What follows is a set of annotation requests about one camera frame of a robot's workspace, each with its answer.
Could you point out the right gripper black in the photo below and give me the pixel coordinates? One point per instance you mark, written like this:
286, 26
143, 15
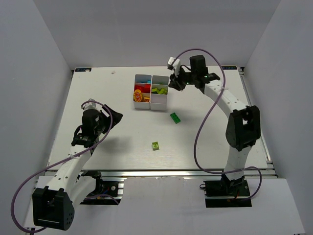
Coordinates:
179, 80

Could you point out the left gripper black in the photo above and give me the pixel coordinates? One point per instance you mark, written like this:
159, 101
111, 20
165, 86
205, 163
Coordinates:
107, 117

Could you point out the yellow flower lego brick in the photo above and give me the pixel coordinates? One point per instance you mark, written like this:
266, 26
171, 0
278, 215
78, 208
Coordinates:
137, 96

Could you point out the olive green lego brick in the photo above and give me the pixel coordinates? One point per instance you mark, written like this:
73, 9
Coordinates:
154, 91

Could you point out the red lego brick spare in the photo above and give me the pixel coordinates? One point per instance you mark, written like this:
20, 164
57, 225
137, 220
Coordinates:
147, 88

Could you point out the red lego brick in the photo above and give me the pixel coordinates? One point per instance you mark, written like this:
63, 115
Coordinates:
140, 87

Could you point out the teal rounded lego brick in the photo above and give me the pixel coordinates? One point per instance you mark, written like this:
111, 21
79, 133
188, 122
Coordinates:
141, 78

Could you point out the lime lego brick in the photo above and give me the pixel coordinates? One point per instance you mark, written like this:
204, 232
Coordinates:
155, 146

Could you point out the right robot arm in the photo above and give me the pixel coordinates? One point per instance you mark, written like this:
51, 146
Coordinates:
243, 127

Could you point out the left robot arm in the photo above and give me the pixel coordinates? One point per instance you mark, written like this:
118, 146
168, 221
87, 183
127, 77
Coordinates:
54, 204

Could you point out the white right divided container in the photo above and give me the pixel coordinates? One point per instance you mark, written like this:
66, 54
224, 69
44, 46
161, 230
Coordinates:
158, 102

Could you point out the blue table label right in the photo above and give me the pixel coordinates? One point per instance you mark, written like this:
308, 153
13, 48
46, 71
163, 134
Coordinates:
229, 67

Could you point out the blue table label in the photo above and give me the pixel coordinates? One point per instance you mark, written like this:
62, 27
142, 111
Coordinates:
229, 67
82, 70

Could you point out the blue table label left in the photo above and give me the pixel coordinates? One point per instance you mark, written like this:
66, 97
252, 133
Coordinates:
82, 70

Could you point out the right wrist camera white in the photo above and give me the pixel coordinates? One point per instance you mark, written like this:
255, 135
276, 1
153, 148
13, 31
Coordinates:
173, 64

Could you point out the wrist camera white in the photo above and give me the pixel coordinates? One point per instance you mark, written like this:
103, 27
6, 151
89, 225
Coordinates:
173, 64
89, 105

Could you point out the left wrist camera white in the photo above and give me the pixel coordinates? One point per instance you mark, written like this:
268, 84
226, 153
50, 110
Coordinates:
89, 105

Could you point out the aluminium rail front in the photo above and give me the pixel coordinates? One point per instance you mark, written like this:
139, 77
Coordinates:
158, 173

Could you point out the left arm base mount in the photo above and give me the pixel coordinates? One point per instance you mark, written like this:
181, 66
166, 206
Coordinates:
107, 190

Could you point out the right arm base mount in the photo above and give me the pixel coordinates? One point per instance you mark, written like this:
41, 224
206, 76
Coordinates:
224, 193

